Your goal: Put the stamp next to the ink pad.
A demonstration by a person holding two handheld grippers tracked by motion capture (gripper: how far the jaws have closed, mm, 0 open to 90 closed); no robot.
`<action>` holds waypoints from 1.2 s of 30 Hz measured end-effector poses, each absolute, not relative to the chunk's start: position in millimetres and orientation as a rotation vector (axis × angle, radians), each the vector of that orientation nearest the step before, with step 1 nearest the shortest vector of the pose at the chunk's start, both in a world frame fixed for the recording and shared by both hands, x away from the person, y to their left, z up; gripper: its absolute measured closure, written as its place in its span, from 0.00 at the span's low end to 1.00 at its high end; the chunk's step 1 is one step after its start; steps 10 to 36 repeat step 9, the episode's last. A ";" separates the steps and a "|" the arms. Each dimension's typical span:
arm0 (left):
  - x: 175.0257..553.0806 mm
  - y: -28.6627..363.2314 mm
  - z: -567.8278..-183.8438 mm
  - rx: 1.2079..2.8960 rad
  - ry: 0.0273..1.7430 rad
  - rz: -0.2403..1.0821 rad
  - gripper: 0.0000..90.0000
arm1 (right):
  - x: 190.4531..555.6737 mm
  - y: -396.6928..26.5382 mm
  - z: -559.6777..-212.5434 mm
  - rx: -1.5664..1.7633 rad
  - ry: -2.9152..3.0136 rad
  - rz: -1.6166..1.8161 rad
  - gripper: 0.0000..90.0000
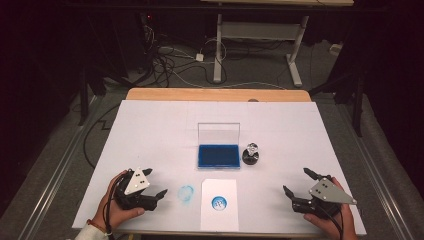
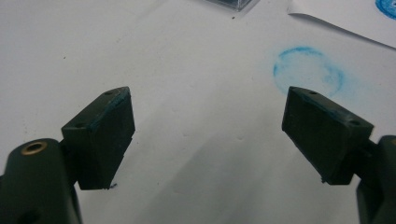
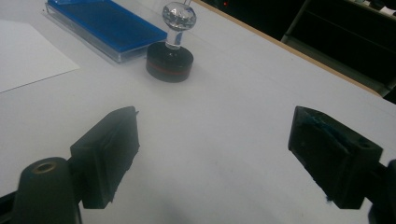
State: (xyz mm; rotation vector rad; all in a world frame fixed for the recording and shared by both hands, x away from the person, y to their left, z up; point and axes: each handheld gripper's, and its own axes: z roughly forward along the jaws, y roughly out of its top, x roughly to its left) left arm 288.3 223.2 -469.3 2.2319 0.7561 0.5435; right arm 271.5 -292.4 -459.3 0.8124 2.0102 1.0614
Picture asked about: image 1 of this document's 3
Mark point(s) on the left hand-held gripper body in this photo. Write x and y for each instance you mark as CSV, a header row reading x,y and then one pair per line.
x,y
136,183

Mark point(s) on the white metal-legged desk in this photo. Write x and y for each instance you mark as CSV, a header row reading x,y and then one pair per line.
x,y
218,50

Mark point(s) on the person's right hand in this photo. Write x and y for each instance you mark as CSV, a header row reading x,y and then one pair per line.
x,y
328,228

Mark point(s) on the aluminium floor rail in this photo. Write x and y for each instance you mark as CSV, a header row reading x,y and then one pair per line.
x,y
376,180
53,180

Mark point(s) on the black metal stand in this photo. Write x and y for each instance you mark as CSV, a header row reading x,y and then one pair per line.
x,y
83,96
358,106

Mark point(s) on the blue ink stain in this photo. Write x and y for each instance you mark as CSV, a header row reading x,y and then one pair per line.
x,y
180,195

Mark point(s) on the person's white sleeve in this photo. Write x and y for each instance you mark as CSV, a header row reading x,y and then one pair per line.
x,y
90,235

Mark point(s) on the black device with red light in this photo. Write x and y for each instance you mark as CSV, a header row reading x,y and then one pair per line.
x,y
146,36

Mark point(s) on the wooden table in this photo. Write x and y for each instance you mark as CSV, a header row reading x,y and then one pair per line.
x,y
200,95

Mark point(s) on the blue ink pad clear lid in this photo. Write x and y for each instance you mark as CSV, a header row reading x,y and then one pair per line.
x,y
218,156

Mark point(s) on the person's left hand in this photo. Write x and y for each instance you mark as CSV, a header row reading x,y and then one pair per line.
x,y
113,216

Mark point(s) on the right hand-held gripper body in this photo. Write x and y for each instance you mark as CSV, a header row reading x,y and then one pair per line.
x,y
328,193

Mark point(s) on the white paper card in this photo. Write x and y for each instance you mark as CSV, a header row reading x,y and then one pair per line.
x,y
227,190

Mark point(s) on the white table cover sheet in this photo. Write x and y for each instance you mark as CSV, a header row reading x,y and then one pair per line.
x,y
150,133

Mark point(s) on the small white power adapter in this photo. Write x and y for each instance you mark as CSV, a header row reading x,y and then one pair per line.
x,y
199,57

